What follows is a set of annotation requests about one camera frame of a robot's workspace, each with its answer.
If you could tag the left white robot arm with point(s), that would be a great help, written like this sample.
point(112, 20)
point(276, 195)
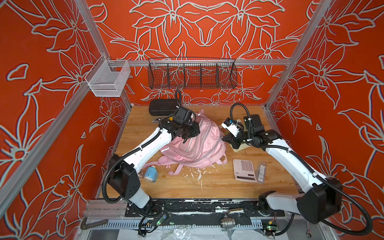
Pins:
point(121, 180)

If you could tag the black wire wall basket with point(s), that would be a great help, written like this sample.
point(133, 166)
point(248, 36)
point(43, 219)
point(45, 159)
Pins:
point(192, 73)

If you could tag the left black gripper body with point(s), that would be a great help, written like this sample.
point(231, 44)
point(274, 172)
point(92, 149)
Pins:
point(189, 129)

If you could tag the colourful picture book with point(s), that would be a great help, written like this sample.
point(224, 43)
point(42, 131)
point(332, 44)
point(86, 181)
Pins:
point(242, 146)

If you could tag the pink desk calculator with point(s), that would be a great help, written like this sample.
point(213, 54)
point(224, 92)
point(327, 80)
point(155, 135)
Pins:
point(244, 170)

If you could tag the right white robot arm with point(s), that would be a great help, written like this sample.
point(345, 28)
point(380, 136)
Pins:
point(321, 196)

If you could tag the white wire wall basket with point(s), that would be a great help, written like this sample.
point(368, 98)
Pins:
point(108, 78)

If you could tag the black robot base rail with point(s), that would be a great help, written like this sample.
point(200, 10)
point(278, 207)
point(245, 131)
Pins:
point(209, 212)

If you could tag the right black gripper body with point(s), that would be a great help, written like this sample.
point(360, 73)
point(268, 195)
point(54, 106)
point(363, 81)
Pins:
point(241, 138)

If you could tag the rusty allen key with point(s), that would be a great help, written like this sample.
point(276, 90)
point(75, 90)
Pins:
point(85, 225)

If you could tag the grey metal tool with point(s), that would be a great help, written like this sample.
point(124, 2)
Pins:
point(156, 120)

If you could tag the pink student backpack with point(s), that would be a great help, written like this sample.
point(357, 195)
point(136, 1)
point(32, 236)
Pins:
point(201, 151)

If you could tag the metal pipe fitting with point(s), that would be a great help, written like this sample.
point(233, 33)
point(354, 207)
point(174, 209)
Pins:
point(228, 223)

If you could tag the light blue pencil sharpener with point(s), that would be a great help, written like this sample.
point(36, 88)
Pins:
point(151, 174)

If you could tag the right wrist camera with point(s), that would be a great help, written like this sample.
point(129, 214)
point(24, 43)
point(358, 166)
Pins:
point(232, 127)

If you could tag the black plastic case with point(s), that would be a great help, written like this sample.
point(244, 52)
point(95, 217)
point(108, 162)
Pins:
point(163, 107)

